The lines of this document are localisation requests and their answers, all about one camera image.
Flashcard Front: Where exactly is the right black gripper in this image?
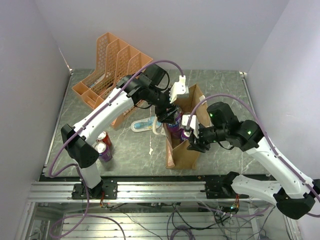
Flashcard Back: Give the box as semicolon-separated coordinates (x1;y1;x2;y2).
186;123;228;152

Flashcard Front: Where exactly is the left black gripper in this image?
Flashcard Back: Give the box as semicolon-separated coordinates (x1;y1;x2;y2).
146;86;180;126

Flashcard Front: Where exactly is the purple fanta can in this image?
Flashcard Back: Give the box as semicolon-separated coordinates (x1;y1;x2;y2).
166;110;181;133
180;130;191;142
94;142;113;163

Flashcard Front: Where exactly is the burlap canvas tote bag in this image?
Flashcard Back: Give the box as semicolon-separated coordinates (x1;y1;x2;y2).
163;84;205;170

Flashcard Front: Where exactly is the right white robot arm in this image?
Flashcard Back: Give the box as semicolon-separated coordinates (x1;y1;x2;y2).
182;102;320;220

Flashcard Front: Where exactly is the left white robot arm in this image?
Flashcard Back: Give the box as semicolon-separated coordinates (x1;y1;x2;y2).
61;61;187;199

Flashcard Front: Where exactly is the blue correction tape package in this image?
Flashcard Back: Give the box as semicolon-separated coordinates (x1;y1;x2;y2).
130;116;155;133

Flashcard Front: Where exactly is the red cola can back left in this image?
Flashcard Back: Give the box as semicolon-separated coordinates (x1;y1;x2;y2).
97;131;112;148

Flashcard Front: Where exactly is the orange plastic file organizer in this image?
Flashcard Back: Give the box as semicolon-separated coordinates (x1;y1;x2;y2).
71;31;154;129

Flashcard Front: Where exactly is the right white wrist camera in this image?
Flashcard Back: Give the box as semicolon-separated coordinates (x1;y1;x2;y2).
181;114;200;139

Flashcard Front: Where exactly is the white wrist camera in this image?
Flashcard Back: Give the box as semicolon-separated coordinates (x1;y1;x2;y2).
169;75;189;104
181;114;200;139

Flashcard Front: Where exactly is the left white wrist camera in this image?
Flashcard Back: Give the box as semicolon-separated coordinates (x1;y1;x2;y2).
169;75;189;104

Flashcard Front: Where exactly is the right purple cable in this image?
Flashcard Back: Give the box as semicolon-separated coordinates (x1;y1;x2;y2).
189;93;320;218

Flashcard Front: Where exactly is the purple cable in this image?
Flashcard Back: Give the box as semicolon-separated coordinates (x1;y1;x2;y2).
47;59;186;240
189;93;320;218

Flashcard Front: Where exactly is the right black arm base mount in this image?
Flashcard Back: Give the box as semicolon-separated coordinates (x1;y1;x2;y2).
201;171;240;199

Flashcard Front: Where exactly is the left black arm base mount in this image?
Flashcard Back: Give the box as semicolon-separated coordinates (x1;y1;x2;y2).
71;180;118;200

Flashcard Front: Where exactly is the aluminium frame rail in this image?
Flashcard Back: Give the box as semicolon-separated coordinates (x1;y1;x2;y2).
27;179;291;203

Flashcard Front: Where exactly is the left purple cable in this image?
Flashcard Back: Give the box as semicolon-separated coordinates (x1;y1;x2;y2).
47;59;186;240

